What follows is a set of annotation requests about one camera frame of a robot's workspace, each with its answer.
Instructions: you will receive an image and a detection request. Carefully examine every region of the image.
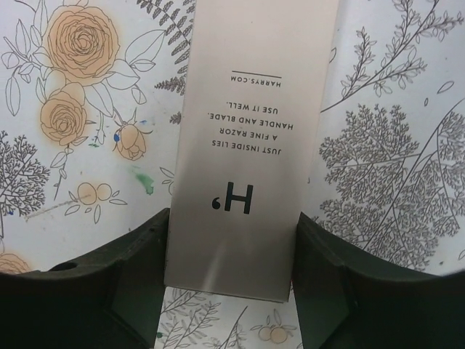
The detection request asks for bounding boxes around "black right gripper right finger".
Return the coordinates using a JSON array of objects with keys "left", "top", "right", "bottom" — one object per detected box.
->
[{"left": 294, "top": 214, "right": 464, "bottom": 349}]

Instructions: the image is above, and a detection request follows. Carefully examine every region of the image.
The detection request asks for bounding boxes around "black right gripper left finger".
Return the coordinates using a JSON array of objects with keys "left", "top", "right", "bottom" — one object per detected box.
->
[{"left": 1, "top": 209, "right": 169, "bottom": 349}]

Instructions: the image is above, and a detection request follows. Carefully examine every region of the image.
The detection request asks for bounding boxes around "white Harry's box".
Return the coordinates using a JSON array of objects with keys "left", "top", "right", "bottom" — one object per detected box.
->
[{"left": 164, "top": 0, "right": 339, "bottom": 302}]

